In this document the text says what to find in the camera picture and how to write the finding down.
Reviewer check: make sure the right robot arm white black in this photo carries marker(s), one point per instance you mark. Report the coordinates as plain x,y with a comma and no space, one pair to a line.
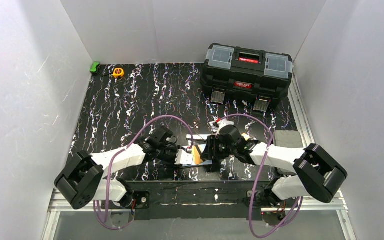
315,173

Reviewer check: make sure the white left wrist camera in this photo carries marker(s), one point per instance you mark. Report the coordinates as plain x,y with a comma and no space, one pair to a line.
184,158

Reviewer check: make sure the green small object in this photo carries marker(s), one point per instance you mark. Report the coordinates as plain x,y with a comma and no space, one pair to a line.
94,69

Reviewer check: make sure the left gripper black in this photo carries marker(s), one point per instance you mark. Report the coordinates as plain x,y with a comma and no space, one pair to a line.
173,154

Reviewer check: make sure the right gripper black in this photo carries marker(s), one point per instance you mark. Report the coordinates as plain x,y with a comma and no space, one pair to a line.
210,152

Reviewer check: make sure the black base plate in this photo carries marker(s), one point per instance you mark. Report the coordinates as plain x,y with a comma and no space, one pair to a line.
191,199

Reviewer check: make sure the orange object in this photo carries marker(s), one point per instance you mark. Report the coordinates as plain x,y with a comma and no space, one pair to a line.
245,136

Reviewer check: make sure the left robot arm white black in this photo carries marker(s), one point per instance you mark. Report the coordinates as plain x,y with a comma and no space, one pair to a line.
87,177

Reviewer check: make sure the aluminium frame rail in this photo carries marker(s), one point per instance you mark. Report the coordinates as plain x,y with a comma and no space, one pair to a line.
299,113

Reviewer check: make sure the yellow tape measure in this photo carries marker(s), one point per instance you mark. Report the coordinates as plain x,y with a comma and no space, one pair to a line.
118,72

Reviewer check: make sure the grey foam pad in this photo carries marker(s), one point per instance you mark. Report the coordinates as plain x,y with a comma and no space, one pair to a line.
288,147

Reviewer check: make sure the black toolbox with red handle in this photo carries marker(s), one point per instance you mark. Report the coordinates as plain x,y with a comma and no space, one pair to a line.
258,77

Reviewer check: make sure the single orange VIP card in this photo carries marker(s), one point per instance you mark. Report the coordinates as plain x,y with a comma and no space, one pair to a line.
196,152

